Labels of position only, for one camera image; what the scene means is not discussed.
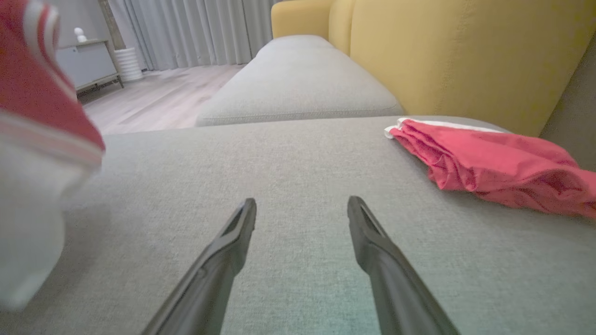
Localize wooden post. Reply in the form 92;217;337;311
98;0;126;51

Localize narrow yellow sofa back cushion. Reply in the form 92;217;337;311
328;0;357;56

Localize wide yellow sofa back cushion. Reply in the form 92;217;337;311
349;0;596;138

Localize red white sports shorts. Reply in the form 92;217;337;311
384;118;596;220

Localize red white basketball jersey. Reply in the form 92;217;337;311
0;0;107;310

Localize dark grey sofa pillow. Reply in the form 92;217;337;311
540;37;596;170

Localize large grey sofa seat cushion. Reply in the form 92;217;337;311
0;115;596;335

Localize white ribbed cylinder basket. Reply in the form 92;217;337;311
113;47;143;83

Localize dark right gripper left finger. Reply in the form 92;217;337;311
142;198;257;335

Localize yellow sofa end cushion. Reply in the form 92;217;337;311
271;0;336;40

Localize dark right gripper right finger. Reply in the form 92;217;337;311
347;196;459;335

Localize grey low cabinet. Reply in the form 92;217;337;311
56;39;124;91

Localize grey pleated curtain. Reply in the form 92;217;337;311
108;0;280;71

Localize small grey sofa seat cushion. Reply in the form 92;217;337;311
195;35;405;127

